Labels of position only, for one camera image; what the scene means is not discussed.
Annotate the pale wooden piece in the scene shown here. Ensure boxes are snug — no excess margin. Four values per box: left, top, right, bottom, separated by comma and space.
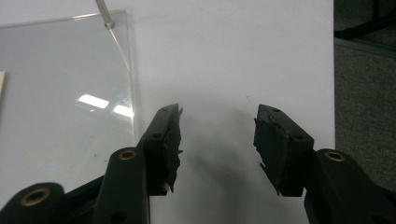
0, 70, 7, 108

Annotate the clear acrylic panel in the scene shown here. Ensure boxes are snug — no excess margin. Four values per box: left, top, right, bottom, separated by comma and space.
0, 9, 138, 200

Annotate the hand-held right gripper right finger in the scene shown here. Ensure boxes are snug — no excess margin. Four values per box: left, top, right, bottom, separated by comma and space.
253, 104, 396, 224

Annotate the metal rod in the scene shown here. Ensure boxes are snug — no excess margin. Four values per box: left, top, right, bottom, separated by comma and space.
94, 0, 116, 31

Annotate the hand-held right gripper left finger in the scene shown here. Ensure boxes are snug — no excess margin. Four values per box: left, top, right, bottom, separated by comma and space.
92, 103, 184, 224

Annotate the black stand leg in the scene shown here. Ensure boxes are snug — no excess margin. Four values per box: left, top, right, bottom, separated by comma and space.
333, 0, 396, 40

